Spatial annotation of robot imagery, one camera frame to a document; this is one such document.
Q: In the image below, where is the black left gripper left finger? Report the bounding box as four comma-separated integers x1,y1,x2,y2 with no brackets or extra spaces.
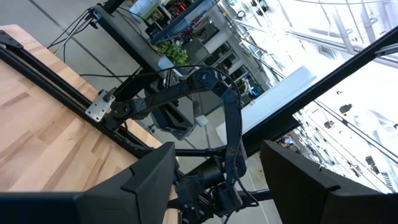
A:
75,141,177,224

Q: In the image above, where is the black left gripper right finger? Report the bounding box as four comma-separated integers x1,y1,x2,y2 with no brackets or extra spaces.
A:
260,139,398,224

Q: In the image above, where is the white table panel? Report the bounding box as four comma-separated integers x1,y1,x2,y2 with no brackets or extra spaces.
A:
214,65,317,146

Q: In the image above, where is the black overhead rig beam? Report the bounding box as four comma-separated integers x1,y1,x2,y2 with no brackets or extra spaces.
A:
241,25,398,158

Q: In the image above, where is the white plant pot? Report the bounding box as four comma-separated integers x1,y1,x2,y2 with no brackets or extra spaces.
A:
157,55,175,72

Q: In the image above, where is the green potted plant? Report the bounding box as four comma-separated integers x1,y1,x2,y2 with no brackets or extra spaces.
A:
156,40,190,67

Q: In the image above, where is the grey shelving unit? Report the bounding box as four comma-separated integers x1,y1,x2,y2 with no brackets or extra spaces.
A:
183,29,271,106

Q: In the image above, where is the black rig table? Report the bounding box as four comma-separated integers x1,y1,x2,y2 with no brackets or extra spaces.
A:
90,0,193,103

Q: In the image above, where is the silver mounting bracket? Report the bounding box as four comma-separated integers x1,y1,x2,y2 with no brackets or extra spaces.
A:
85,89,116,123

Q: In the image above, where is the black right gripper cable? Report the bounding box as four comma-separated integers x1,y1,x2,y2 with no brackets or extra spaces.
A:
79,63,261,224

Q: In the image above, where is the black aluminium table frame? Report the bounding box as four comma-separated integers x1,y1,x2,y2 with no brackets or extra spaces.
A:
0,29,224,158

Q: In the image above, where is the loose cable bundle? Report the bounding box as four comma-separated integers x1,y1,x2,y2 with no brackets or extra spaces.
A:
46,8,98,63

